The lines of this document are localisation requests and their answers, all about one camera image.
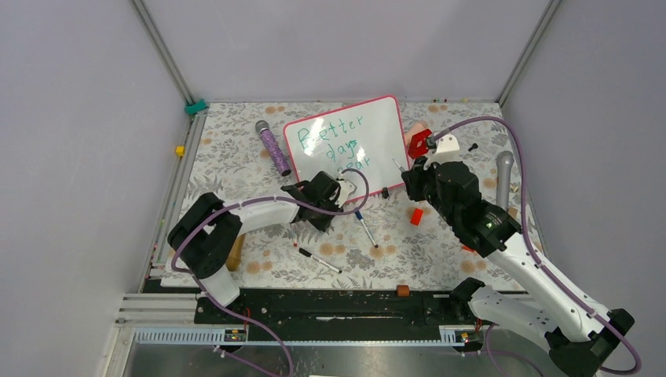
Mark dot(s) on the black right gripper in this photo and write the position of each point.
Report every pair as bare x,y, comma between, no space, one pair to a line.
414,177

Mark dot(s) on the pink framed whiteboard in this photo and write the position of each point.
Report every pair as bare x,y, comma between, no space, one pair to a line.
364,136

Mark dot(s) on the purple glitter toy microphone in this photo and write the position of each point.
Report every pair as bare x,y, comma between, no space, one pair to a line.
271,145

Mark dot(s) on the teal corner clamp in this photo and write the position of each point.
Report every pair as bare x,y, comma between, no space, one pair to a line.
193,109

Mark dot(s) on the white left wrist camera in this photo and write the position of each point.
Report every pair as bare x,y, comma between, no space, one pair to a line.
345,191

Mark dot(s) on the blue capped marker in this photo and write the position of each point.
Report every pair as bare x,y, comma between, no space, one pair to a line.
368,232

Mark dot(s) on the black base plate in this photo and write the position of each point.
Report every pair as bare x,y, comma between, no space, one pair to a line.
330,315

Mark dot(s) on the pink peach object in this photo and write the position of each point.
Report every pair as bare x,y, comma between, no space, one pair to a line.
417,127

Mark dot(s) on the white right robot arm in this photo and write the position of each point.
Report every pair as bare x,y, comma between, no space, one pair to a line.
576,332

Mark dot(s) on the black capped marker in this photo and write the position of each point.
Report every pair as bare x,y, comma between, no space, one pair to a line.
319,260

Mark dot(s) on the brown small cube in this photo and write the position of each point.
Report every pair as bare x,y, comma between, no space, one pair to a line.
402,290

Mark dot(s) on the floral patterned mat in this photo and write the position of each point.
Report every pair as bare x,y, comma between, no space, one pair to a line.
231,162

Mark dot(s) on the red orange block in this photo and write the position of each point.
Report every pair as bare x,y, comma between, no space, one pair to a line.
417,216

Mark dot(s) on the silver toy microphone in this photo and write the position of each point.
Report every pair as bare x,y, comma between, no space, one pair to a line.
504,164

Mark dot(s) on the wooden pestle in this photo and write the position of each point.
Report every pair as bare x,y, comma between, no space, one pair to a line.
233,260

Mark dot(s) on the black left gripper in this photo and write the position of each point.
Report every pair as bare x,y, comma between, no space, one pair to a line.
322,225

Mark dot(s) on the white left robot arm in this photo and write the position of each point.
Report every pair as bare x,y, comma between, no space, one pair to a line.
207,232

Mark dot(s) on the red hollow block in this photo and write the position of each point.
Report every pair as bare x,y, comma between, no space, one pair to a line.
418,143

